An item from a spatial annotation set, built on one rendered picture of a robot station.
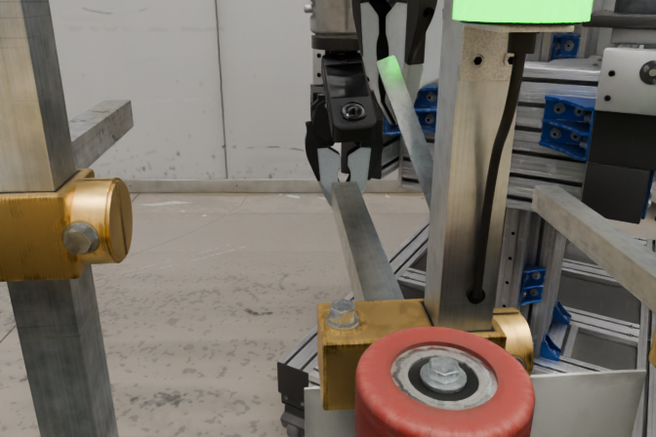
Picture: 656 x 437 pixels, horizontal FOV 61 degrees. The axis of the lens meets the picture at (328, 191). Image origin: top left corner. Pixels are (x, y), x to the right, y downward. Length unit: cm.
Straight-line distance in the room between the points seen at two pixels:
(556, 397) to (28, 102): 41
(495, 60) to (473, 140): 4
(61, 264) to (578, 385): 37
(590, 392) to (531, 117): 67
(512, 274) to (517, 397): 106
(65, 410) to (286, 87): 270
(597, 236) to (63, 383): 48
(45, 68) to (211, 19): 272
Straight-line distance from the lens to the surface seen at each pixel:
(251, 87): 304
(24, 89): 32
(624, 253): 57
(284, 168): 312
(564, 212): 66
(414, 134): 40
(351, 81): 60
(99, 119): 56
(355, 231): 52
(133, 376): 183
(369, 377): 26
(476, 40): 30
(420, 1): 38
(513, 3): 25
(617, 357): 162
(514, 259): 130
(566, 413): 50
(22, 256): 34
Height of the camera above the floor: 107
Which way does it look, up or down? 20 degrees down
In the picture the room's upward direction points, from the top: straight up
